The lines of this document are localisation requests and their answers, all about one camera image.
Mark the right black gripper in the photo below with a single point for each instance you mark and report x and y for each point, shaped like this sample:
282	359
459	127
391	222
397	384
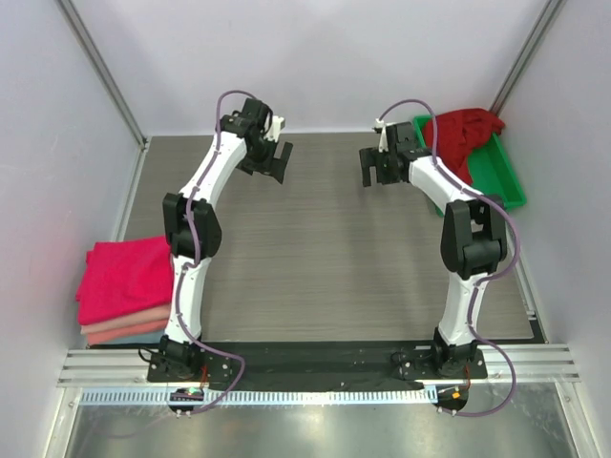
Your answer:
377	165

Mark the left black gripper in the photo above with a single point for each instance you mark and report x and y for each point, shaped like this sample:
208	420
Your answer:
250	167

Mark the dark red t shirt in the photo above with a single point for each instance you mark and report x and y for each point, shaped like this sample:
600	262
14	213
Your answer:
460	132

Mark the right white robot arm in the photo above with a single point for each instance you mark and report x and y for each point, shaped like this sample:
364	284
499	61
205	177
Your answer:
473	240

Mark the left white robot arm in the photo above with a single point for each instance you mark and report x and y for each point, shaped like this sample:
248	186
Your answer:
193	232

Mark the green plastic tray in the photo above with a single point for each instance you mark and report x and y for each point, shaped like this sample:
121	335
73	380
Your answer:
493	173

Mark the folded magenta t shirt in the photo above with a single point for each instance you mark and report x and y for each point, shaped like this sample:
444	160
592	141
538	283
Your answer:
124	277

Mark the folded salmon t shirt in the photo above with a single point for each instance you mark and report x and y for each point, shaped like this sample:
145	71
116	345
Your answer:
108	336

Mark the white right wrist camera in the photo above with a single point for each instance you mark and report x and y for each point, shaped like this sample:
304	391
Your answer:
379	127

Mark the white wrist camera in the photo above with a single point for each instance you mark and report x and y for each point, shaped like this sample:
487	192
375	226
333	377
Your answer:
274	131
379	127

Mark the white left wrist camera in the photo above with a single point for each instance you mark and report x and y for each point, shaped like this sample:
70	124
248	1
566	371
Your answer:
274	131

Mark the left aluminium corner post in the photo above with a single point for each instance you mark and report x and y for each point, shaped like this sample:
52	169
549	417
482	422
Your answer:
97	61

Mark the aluminium corner post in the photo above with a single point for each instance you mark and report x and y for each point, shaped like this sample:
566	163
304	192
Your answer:
97	61
536	35

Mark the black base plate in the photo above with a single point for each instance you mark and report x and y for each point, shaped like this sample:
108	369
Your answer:
323	366

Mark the slotted cable duct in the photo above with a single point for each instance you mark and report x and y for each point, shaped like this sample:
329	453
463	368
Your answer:
174	396

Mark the right aluminium corner post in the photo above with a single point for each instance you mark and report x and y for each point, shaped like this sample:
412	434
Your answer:
536	35

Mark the aluminium rail beam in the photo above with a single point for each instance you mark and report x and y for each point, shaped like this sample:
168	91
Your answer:
524	362

